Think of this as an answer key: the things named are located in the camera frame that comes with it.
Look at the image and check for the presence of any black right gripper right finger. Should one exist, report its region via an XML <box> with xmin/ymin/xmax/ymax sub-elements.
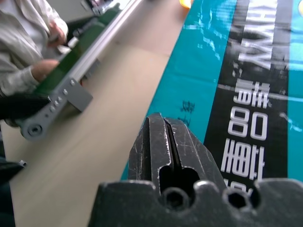
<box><xmin>165</xmin><ymin>117</ymin><xmax>228</xmax><ymax>192</ymax></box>

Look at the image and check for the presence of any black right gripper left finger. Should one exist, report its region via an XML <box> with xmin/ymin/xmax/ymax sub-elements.
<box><xmin>128</xmin><ymin>113</ymin><xmax>173</xmax><ymax>188</ymax></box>

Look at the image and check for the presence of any teal printed package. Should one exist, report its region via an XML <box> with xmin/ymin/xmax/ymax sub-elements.
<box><xmin>120</xmin><ymin>0</ymin><xmax>303</xmax><ymax>190</ymax></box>

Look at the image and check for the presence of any grey conveyor with green belt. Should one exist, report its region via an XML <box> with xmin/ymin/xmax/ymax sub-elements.
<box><xmin>19</xmin><ymin>0</ymin><xmax>144</xmax><ymax>142</ymax></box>

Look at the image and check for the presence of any person's right hand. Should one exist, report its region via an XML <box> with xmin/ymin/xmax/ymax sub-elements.
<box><xmin>31</xmin><ymin>59</ymin><xmax>60</xmax><ymax>81</ymax></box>

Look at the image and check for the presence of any person's left hand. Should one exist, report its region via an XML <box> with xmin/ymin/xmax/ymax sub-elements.
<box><xmin>48</xmin><ymin>18</ymin><xmax>69</xmax><ymax>47</ymax></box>

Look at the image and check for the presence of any dark fabric object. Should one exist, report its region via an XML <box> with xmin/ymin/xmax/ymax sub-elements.
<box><xmin>0</xmin><ymin>156</ymin><xmax>26</xmax><ymax>227</ymax></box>

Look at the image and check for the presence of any orange round object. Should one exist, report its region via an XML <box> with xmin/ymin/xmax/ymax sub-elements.
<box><xmin>178</xmin><ymin>0</ymin><xmax>194</xmax><ymax>10</ymax></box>

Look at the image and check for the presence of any person in white shirt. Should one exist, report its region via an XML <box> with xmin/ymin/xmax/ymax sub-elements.
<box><xmin>0</xmin><ymin>0</ymin><xmax>69</xmax><ymax>128</ymax></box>

